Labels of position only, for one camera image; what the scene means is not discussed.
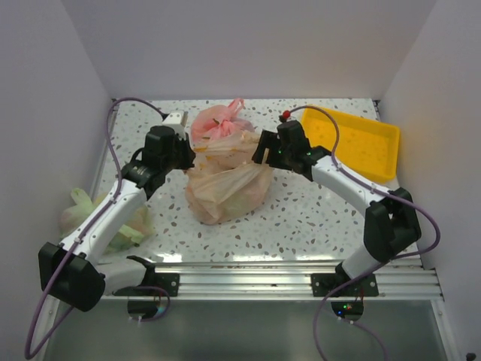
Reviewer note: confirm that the aluminium frame rail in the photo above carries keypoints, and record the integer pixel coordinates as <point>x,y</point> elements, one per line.
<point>291,281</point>

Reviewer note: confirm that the orange plastic fruit bag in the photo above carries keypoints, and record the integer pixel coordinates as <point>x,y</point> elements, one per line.
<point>225,183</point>

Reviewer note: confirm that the black base bracket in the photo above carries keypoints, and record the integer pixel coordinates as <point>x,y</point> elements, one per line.
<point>168,281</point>
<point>324,283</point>

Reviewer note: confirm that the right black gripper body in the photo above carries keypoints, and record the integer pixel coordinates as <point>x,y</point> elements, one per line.
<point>285,155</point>

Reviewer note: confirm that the green plastic fruit bag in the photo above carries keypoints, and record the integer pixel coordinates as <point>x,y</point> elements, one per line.
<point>136,230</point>

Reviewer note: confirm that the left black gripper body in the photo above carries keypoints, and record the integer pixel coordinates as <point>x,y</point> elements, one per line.
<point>180,159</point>

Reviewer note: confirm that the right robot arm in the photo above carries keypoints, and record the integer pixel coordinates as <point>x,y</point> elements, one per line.
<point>391,224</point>

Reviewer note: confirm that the left black base bracket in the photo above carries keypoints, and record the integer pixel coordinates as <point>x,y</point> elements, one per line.
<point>168,281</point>

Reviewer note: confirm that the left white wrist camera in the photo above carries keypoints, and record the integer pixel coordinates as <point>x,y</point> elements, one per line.
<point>177,121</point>

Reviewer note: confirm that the pink knotted plastic bag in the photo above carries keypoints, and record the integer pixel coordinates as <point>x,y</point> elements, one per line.
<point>220,121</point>

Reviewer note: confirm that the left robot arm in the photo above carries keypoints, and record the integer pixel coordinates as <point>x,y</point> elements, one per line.
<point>70,270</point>

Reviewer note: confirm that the right black base bracket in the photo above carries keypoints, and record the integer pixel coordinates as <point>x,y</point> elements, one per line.
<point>324,283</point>

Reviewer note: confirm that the yellow plastic tray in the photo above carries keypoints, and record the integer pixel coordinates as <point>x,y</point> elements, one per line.
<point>366,146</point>

